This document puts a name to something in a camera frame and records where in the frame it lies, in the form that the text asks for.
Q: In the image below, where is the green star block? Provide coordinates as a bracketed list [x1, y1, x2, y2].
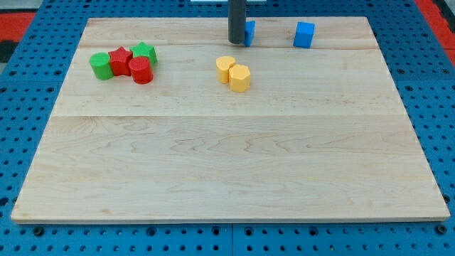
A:
[130, 42, 158, 64]

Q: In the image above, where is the yellow hexagon block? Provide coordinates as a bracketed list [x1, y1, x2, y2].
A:
[228, 64, 251, 92]

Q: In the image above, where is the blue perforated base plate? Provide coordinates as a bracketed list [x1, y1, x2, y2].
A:
[1, 0, 454, 255]

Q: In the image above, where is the yellow heart block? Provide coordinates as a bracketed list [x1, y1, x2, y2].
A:
[215, 55, 236, 84]

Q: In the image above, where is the light wooden board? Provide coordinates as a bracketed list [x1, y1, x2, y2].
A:
[11, 16, 450, 224]

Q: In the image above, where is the red star block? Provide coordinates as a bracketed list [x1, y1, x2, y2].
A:
[108, 46, 133, 76]

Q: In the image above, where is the green cylinder block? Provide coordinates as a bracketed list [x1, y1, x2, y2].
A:
[89, 53, 114, 80]

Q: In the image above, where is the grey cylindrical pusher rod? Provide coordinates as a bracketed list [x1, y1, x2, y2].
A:
[227, 0, 247, 44]

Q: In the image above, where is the blue block behind rod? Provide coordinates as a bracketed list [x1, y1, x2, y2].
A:
[244, 21, 255, 47]

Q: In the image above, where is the red cylinder block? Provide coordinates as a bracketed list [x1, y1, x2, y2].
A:
[129, 56, 154, 85]

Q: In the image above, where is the blue cube block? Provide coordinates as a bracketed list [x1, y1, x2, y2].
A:
[293, 21, 316, 48]

